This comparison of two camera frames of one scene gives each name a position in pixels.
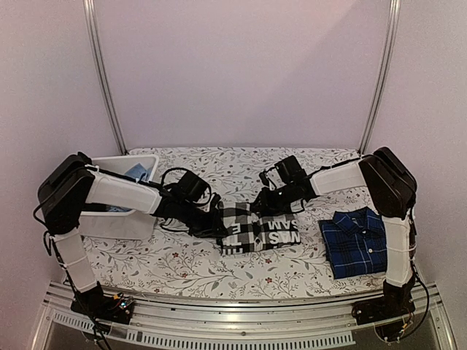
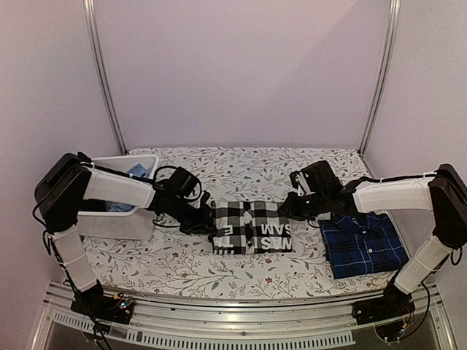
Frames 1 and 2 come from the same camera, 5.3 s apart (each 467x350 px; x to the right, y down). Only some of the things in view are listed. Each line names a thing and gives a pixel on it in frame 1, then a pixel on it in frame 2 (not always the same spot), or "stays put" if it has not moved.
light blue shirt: [139, 172] stays put
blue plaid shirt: [354, 240] stays put
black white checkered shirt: [254, 233] stays put
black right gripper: [267, 204] to [291, 208]
